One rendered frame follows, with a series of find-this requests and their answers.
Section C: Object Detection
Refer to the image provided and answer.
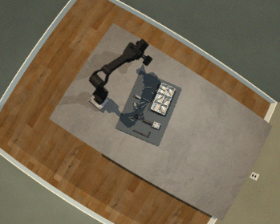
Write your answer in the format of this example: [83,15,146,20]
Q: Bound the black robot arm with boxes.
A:
[89,39,148,105]

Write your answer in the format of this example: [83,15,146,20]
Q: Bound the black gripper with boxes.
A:
[126,43,152,66]

